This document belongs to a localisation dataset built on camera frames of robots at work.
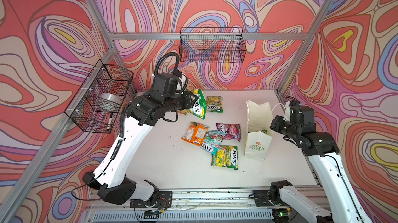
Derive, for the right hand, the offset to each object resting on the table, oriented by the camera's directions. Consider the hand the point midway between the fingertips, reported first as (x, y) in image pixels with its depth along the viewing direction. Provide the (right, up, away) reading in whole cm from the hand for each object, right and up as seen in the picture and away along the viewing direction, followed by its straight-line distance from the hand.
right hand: (273, 124), depth 71 cm
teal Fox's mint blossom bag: (-27, -12, +18) cm, 34 cm away
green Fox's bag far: (-24, +10, +37) cm, 45 cm away
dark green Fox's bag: (+4, -7, +18) cm, 19 cm away
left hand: (-35, +12, -8) cm, 38 cm away
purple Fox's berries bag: (-14, -7, +23) cm, 28 cm away
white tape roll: (-76, +10, -1) cm, 77 cm away
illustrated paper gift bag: (+1, -6, +20) cm, 21 cm away
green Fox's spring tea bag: (-19, -20, +14) cm, 31 cm away
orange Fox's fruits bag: (-37, -8, +22) cm, 44 cm away
